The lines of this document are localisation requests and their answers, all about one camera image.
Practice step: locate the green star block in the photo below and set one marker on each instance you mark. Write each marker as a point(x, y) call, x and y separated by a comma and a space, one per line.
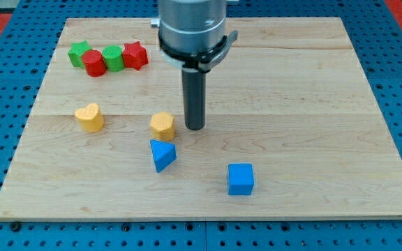
point(76, 52)

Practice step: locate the blue triangle block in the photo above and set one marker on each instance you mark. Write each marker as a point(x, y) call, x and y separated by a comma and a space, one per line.
point(163, 154)

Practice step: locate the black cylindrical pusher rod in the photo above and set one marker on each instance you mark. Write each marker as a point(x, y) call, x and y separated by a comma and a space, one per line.
point(194, 88)

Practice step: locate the green cylinder block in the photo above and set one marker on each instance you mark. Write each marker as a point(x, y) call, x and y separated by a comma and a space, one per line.
point(112, 55)

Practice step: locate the yellow hexagon block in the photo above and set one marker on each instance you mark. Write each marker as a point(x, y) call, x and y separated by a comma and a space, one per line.
point(162, 126)

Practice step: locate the red star block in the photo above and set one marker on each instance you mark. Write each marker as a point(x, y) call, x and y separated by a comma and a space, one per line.
point(134, 55)

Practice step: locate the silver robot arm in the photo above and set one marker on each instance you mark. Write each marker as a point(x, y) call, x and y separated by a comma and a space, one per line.
point(191, 33)

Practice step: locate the wooden board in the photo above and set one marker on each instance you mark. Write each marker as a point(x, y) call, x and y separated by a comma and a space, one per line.
point(291, 98)

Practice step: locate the yellow heart block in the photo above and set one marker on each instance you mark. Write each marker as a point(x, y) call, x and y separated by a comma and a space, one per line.
point(90, 117)

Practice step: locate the blue cube block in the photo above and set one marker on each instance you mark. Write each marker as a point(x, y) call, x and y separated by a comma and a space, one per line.
point(240, 179)

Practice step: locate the red cylinder block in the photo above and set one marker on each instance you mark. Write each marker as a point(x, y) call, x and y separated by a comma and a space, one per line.
point(94, 63)

